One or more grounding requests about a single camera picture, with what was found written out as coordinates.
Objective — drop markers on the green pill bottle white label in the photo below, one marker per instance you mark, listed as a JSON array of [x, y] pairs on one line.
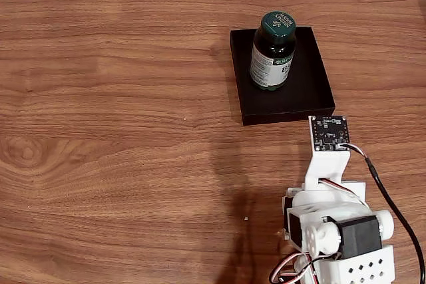
[[278, 24]]

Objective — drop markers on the shallow black cardboard box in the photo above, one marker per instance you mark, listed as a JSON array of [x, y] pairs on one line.
[[299, 97]]

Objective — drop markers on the white printed camera mount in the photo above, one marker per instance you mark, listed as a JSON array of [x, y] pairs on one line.
[[327, 167]]

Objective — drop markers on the bare camera circuit board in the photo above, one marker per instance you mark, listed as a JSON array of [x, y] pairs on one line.
[[329, 132]]

